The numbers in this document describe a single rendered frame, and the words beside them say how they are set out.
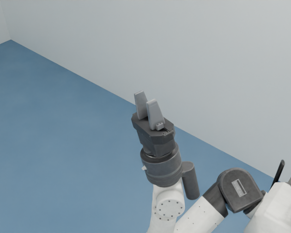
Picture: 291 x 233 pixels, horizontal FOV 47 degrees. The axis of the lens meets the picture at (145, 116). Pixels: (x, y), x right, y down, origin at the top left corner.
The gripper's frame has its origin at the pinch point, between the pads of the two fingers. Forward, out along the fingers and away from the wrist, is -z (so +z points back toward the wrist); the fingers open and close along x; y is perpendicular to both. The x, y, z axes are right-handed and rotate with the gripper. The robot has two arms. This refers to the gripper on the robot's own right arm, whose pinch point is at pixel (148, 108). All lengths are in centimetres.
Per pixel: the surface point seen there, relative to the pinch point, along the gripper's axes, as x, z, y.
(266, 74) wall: -96, 78, -128
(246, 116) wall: -111, 115, -121
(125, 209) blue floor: -123, 146, -13
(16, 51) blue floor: -383, 80, -5
